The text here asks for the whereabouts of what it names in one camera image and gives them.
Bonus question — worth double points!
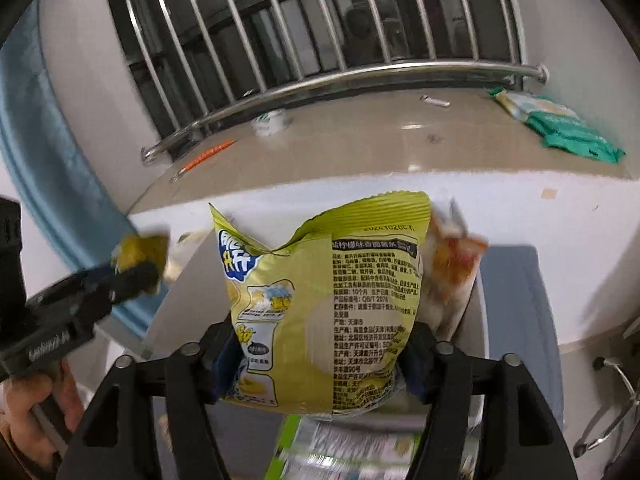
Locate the blue curtain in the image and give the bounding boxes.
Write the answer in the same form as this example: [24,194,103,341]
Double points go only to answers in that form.
[0,0,156,331]

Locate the green wet wipes pack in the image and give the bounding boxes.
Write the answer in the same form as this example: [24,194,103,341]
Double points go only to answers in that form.
[522,110,627,165]

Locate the yellow-green chip bag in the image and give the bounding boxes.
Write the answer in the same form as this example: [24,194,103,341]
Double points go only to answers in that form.
[209,191,432,418]

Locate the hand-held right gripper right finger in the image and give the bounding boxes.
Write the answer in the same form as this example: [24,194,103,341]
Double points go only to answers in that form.
[400,322,581,480]

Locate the orange pen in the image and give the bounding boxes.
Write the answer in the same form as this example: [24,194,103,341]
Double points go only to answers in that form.
[170,140,236,182]

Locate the white tape roll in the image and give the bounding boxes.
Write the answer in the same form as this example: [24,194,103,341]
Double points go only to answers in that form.
[251,110,293,137]

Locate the white cardboard box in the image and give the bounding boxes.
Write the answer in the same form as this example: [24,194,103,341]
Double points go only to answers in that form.
[142,230,488,426]

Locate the small yellow snack packet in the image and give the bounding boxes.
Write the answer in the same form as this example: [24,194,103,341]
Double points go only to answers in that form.
[112,234,171,281]

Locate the green-white packet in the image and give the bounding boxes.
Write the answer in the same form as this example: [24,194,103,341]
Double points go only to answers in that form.
[265,412,431,480]

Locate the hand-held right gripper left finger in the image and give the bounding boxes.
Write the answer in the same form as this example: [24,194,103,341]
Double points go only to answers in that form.
[55,317,246,480]

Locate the orange floral snack bag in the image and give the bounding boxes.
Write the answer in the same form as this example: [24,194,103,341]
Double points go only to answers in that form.
[420,200,490,336]

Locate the pale yellow-green packet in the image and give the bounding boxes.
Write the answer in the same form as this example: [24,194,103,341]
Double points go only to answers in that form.
[487,86,583,123]

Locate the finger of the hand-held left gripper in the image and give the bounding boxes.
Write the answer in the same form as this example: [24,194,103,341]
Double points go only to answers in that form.
[75,262,163,323]
[25,266,123,311]

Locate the steel window guard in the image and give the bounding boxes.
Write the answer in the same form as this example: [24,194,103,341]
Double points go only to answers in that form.
[77,0,548,166]

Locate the white chair with chrome base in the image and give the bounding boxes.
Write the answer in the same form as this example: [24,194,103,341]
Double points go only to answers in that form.
[572,310,640,461]

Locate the person's left hand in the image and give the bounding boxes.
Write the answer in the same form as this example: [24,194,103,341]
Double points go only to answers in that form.
[0,360,86,461]

